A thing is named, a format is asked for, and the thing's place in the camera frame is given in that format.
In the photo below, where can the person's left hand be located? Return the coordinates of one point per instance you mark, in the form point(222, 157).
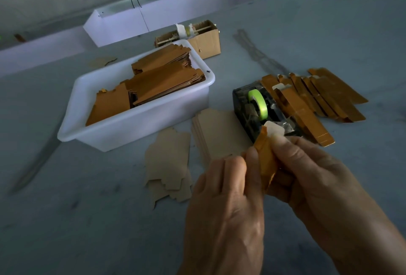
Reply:
point(222, 221)

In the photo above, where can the person's right hand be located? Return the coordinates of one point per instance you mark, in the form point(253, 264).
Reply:
point(317, 195)

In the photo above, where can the pile of beige blanks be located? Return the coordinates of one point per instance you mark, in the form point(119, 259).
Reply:
point(222, 133)

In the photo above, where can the pile of gold boxes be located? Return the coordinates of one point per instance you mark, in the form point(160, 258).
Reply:
point(317, 97)

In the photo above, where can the gold cartons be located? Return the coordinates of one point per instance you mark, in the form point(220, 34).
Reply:
point(165, 80)

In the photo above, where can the person's right forearm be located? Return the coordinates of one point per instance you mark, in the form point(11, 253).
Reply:
point(374, 249)

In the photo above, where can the green tape roll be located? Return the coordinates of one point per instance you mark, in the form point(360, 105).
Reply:
point(258, 103)

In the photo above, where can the black tape dispenser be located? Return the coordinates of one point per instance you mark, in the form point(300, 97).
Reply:
point(244, 110)

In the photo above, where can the white plastic bin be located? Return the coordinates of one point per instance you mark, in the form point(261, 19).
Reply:
point(133, 129)

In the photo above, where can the small cardboard box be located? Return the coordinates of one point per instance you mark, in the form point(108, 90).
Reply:
point(208, 44)

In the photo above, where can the long white tray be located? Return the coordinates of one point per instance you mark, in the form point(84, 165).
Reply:
point(196, 4)
point(41, 51)

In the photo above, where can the small brown object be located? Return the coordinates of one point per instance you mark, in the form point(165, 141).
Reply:
point(20, 37)

